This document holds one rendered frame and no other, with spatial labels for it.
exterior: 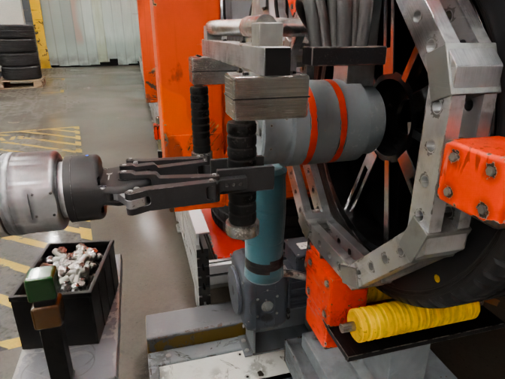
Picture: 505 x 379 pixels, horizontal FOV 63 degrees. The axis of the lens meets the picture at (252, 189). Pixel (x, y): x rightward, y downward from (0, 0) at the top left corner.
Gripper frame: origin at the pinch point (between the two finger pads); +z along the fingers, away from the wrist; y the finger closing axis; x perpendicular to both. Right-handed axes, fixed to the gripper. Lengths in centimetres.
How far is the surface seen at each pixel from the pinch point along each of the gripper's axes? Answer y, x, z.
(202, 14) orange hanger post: -60, 20, 5
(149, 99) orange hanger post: -252, -29, -4
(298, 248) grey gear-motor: -47, -40, 28
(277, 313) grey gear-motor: -39, -54, 19
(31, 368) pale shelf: -16, -38, -34
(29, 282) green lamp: -10.2, -17.3, -29.2
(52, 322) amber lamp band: -10.2, -24.8, -27.5
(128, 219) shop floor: -175, -83, -24
